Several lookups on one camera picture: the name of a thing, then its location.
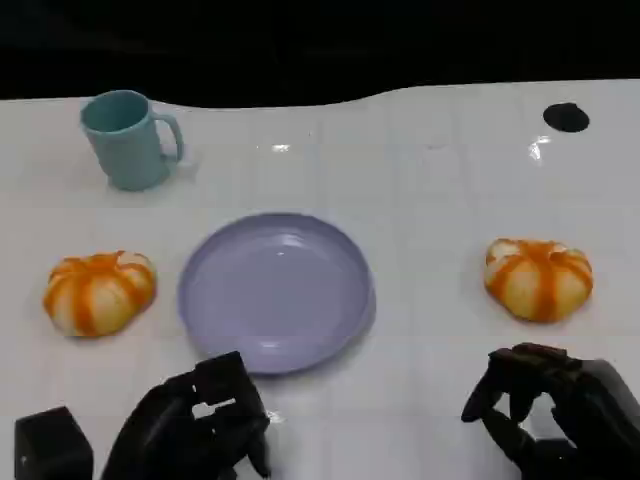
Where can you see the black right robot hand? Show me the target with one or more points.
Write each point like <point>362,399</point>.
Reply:
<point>595,400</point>

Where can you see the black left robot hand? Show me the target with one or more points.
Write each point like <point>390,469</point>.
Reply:
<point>165,430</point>

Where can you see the orange and white bread roll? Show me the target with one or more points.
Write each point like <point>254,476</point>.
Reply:
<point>537,285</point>
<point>100,295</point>

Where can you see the lilac plate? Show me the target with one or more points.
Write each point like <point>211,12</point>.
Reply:
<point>275,295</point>

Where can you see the pale green mug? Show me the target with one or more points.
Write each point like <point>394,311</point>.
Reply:
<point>130,155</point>

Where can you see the black round table grommet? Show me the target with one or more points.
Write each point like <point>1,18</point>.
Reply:
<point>565,117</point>

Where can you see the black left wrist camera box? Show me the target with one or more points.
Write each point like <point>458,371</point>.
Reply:
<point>50,445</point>

